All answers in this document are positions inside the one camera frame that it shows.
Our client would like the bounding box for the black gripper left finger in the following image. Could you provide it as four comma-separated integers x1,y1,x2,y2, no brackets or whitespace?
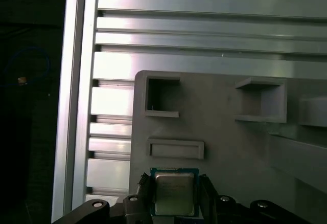
51,173,156,224

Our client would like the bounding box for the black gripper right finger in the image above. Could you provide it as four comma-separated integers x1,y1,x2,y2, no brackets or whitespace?
199,174,306,224

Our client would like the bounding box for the silver topped CPU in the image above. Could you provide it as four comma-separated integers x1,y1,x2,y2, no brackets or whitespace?
149,167,200,217

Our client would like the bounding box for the grey parts rack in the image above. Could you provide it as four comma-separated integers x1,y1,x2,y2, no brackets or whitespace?
128,70,327,224

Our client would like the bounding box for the blue floor cable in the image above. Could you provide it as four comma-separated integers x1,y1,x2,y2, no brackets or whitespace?
6,47,51,88

